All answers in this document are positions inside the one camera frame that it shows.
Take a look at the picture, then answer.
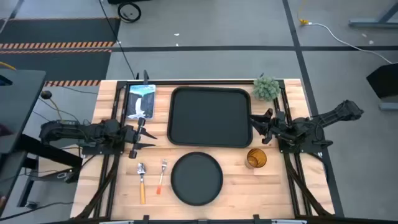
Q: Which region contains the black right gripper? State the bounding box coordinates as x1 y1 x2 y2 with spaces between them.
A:
248 108 289 145

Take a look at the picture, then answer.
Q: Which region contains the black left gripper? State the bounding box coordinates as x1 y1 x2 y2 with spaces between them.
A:
123 117 158 159

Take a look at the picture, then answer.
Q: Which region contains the amber glass cup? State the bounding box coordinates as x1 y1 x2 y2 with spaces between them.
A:
244 148 268 170

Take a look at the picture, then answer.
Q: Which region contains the black round plate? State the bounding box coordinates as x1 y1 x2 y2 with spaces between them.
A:
170 151 224 207

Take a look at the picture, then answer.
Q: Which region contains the black rectangular tray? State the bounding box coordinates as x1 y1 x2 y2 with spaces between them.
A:
167 86 253 149

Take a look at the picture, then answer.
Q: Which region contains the green artificial plant ball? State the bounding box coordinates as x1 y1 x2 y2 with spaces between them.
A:
252 77 281 102

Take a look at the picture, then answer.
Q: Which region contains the waterfall picture card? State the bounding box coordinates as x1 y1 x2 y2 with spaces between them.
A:
126 84 157 120

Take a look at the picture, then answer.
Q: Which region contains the black desk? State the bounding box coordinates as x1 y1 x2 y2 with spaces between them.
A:
0 68 47 200

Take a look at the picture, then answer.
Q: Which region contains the black angular stand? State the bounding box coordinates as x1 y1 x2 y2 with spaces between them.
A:
366 62 398 100

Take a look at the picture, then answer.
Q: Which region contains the black hazard-striped floor mat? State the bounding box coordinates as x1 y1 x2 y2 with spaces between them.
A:
0 17 121 87

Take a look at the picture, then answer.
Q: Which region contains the grey table leg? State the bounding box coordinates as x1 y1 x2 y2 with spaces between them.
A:
348 0 398 29

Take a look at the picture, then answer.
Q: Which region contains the fork with orange handle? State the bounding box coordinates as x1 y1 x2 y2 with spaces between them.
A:
155 159 168 195

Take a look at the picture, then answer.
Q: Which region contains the spoon with orange handle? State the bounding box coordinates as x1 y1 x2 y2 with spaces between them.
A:
137 162 147 205

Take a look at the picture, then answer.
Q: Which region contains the black aluminium table frame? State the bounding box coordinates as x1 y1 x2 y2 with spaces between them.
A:
74 79 335 224

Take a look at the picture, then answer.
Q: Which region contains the thin black floor cable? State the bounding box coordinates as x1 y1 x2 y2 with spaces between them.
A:
98 0 137 80

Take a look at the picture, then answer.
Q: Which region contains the yellow cable plug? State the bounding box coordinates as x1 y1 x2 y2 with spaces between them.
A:
297 0 310 26

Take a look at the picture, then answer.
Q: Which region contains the white floor cable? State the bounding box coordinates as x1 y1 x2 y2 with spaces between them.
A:
306 21 394 65

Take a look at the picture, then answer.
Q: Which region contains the coiled black cable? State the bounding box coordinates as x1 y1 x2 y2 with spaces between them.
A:
117 1 142 24

